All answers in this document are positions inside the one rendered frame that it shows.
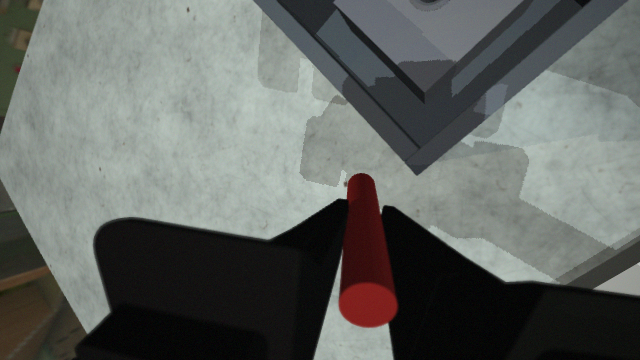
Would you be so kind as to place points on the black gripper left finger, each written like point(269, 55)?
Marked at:
point(279, 287)

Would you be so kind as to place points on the red peg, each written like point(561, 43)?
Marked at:
point(367, 296)

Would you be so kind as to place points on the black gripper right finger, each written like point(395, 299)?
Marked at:
point(450, 308)

